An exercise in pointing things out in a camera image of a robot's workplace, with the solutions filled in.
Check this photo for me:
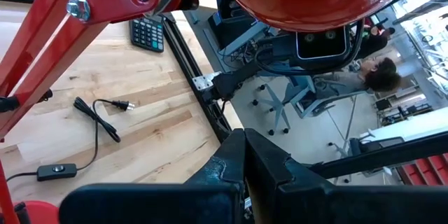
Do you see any silver arm base bracket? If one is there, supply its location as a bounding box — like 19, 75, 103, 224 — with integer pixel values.
191, 71, 223, 92

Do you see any black computer tower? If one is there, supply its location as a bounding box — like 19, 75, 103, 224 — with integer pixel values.
208, 0, 270, 50

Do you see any black lamp power cord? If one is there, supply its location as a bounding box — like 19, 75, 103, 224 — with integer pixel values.
0, 89, 136, 183

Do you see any red tool cabinet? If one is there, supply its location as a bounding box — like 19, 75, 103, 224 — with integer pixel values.
397, 153, 448, 186

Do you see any keyboard on far table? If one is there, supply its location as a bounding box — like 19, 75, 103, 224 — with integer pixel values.
129, 15, 165, 54

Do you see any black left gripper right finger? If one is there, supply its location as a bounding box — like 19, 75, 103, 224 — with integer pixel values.
244, 127, 448, 224

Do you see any person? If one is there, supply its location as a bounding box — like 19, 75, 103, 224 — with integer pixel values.
313, 57, 403, 101
356, 17, 397, 60

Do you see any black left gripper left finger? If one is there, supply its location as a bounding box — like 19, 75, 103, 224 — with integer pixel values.
57, 127, 246, 224

